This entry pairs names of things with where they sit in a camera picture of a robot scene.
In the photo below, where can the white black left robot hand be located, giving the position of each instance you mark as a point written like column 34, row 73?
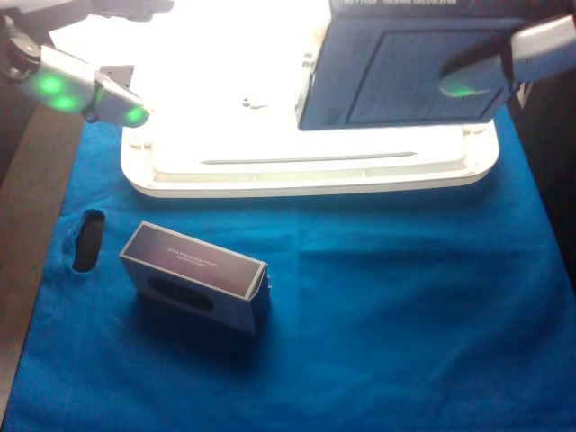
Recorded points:
column 67, row 85

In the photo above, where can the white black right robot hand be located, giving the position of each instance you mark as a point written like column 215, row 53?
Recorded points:
column 544, row 49

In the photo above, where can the dark blue box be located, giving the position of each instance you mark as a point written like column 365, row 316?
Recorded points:
column 360, row 67

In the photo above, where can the maroon box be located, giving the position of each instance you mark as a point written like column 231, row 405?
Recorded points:
column 189, row 265

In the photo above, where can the white plastic tray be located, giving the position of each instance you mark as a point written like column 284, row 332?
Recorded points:
column 292, row 177

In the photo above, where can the blue cloth bag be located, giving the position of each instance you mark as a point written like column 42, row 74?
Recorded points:
column 360, row 315

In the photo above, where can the dark metal bracket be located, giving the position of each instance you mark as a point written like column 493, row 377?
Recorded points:
column 116, row 75

